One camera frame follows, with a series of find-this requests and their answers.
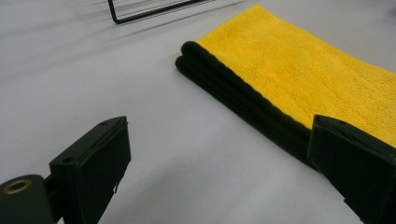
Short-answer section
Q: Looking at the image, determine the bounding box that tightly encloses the black wire rack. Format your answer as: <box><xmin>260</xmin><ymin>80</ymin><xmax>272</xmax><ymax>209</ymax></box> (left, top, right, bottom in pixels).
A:
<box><xmin>106</xmin><ymin>0</ymin><xmax>216</xmax><ymax>25</ymax></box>

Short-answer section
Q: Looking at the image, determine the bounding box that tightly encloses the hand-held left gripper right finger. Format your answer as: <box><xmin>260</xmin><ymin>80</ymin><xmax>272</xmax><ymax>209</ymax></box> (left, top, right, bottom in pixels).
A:
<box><xmin>306</xmin><ymin>114</ymin><xmax>396</xmax><ymax>224</ymax></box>

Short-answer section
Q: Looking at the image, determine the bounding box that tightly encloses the yellow and black towel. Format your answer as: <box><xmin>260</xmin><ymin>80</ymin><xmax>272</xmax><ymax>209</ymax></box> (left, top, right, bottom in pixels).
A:
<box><xmin>174</xmin><ymin>3</ymin><xmax>396</xmax><ymax>171</ymax></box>

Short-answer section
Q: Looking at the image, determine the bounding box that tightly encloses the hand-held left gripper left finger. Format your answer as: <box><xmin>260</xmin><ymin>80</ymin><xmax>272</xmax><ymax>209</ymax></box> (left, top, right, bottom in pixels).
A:
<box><xmin>49</xmin><ymin>116</ymin><xmax>132</xmax><ymax>224</ymax></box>

